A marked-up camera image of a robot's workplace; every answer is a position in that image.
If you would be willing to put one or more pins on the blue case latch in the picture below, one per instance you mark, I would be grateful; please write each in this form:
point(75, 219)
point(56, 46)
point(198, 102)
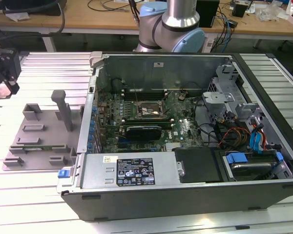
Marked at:
point(63, 173)

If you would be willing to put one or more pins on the grey parts rack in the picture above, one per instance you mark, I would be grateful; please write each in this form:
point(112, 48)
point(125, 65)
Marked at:
point(48, 136)

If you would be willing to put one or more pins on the small black box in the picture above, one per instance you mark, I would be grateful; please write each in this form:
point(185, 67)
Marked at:
point(239, 11)

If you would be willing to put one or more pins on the silver power supply unit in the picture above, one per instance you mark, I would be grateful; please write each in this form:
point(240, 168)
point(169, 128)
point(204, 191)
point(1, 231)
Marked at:
point(97, 170)

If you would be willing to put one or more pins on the green motherboard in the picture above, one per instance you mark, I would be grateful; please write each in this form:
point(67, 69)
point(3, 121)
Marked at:
point(185, 112)

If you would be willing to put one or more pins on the small white case sticker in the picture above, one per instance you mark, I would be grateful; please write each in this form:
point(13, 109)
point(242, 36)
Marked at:
point(158, 64)

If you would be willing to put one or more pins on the wooden desk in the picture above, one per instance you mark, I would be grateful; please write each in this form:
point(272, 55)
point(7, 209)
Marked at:
point(88, 20)

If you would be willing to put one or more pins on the small black adapter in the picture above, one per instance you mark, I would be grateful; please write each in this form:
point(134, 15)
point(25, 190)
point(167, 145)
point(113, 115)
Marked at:
point(232, 23)

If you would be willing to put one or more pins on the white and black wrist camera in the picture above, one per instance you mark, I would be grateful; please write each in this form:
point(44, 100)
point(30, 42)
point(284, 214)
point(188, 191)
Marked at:
point(9, 65)

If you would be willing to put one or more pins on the hard disk in blue carrier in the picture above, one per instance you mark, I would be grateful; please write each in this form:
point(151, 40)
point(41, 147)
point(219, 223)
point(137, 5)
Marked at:
point(236, 158)

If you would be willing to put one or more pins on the black RAM slot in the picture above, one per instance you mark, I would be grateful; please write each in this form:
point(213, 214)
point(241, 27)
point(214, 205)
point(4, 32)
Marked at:
point(151, 95)
point(151, 98)
point(151, 90)

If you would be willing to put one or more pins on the black plastic shroud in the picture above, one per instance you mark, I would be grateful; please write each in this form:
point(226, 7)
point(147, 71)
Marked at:
point(200, 165)

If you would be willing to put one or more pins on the CPU socket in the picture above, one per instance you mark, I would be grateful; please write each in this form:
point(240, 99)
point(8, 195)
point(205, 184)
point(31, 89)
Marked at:
point(149, 108)

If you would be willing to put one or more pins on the crumpled white paper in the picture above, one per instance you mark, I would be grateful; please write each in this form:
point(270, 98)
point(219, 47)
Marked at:
point(17, 15)

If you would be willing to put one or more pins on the large black box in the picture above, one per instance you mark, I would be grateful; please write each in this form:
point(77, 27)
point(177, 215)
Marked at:
point(27, 7)

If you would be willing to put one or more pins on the green RAM stick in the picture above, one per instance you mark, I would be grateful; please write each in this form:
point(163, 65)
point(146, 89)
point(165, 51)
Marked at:
point(149, 122)

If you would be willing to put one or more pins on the silver chipset heatsink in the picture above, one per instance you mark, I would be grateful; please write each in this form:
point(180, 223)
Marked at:
point(173, 146)

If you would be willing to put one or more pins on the clear plastic bags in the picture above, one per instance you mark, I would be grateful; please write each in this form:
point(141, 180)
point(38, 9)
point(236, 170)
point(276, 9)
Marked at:
point(271, 11)

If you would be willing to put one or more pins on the black graphics card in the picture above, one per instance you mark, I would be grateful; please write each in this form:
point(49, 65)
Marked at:
point(144, 133)

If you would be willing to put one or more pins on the silver disk bay bracket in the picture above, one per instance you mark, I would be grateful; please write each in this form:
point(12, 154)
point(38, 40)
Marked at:
point(217, 98)

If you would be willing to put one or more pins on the round coin battery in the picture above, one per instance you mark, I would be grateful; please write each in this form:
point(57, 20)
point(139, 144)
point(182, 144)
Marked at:
point(182, 95)

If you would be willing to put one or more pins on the grey case corner latch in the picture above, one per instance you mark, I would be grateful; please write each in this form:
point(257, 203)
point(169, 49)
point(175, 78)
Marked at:
point(96, 58)

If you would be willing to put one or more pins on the black open PC case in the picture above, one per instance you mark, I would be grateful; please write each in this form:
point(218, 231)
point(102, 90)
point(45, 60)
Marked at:
point(161, 204)

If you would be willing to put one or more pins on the black desktop tower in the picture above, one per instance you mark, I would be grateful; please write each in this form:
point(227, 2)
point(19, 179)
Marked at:
point(210, 13)

